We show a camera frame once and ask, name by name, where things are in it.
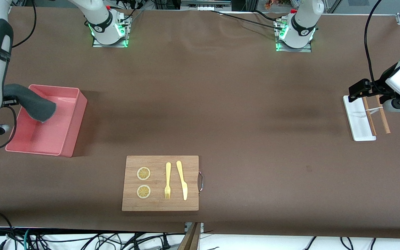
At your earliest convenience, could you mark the dark grey cloth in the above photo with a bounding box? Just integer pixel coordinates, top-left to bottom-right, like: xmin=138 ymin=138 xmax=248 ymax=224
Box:
xmin=3 ymin=83 xmax=57 ymax=123

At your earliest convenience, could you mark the white rectangular tray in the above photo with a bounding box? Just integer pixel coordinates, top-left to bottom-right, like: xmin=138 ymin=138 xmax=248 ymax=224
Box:
xmin=342 ymin=95 xmax=377 ymax=142

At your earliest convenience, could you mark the pink plastic bin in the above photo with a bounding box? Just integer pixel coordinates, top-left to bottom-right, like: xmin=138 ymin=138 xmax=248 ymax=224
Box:
xmin=5 ymin=84 xmax=88 ymax=158

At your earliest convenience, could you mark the yellow plastic fork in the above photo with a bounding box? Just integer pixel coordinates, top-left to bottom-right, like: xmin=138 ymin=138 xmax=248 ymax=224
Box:
xmin=164 ymin=162 xmax=172 ymax=200

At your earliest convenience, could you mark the grey power strip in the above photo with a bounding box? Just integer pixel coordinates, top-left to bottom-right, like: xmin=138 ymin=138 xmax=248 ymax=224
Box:
xmin=181 ymin=0 xmax=232 ymax=11

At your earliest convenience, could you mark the wooden cutting board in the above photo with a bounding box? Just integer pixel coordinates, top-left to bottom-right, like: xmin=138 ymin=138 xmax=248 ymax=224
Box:
xmin=122 ymin=155 xmax=204 ymax=212

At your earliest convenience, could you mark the yellow plastic knife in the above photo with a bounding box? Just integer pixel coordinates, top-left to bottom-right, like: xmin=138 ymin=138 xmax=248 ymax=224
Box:
xmin=176 ymin=160 xmax=188 ymax=201

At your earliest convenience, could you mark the wooden plank under table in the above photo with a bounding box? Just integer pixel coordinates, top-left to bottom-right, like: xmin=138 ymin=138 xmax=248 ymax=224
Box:
xmin=177 ymin=222 xmax=202 ymax=250

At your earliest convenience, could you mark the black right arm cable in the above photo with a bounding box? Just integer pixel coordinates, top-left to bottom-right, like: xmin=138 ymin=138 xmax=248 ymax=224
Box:
xmin=0 ymin=0 xmax=38 ymax=151

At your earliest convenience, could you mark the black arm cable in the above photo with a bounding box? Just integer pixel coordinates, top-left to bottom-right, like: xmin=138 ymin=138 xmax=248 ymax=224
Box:
xmin=0 ymin=0 xmax=38 ymax=151
xmin=364 ymin=0 xmax=385 ymax=86

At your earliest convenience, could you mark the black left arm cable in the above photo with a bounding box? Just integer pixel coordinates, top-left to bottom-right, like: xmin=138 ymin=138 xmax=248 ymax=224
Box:
xmin=364 ymin=0 xmax=385 ymax=86

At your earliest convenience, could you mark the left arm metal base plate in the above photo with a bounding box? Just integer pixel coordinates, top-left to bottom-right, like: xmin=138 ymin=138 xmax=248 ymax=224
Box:
xmin=275 ymin=42 xmax=312 ymax=53

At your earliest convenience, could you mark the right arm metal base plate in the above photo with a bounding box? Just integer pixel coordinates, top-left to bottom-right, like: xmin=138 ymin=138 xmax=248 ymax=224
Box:
xmin=92 ymin=34 xmax=130 ymax=48

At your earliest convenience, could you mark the black cable across table edge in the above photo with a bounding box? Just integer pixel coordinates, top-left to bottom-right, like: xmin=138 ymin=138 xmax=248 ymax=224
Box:
xmin=210 ymin=9 xmax=284 ymax=30

